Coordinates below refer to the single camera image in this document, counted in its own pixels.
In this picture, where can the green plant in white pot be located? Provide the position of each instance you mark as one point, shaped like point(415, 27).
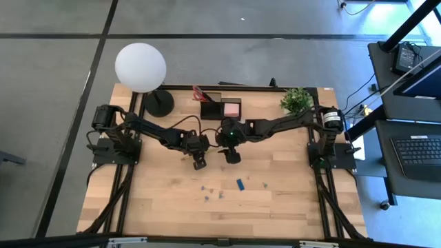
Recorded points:
point(296, 103)

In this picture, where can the black desk with monitor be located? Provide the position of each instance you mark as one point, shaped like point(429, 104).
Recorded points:
point(377, 65)

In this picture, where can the black power box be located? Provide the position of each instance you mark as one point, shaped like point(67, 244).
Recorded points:
point(403, 58)

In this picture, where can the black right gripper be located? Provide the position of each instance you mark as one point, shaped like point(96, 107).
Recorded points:
point(231, 134)

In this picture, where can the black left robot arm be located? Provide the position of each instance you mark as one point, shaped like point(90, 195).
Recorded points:
point(151, 129)

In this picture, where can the black desk monitor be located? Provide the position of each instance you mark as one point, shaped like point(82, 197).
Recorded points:
point(423, 84)

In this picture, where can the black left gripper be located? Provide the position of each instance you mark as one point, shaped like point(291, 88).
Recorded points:
point(196, 143)

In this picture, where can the pink sticky note pad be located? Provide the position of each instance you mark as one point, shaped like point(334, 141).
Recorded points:
point(231, 109)

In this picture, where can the black aluminium table frame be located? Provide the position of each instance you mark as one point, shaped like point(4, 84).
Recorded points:
point(241, 88)

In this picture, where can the black crossbar with brackets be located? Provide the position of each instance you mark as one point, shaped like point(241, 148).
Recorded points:
point(220, 242)

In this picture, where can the white globe table lamp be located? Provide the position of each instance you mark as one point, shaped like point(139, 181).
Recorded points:
point(140, 67)

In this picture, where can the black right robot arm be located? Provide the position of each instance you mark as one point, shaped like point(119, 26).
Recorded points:
point(286, 124)

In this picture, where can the grey chair leg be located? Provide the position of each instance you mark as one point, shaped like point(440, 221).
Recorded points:
point(10, 158)

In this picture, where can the black caster wheel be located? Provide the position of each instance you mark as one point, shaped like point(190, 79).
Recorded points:
point(385, 205)

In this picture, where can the white paper sheet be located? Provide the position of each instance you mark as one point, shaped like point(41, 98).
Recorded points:
point(360, 148)

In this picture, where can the black keyboard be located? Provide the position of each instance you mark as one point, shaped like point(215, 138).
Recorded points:
point(418, 155)

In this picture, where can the black mesh desk organizer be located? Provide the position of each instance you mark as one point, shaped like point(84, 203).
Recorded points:
point(213, 118)

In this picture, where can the black diagonal pole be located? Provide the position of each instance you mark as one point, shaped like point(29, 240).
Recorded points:
point(410, 24)

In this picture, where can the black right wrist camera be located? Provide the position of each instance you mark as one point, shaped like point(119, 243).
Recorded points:
point(233, 157)

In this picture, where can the black desk with keyboard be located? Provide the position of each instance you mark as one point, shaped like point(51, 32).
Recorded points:
point(413, 189)

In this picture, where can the yellow power plug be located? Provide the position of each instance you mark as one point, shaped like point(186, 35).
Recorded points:
point(367, 111)

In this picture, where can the blue eraser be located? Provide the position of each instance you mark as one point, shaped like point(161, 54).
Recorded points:
point(240, 184)

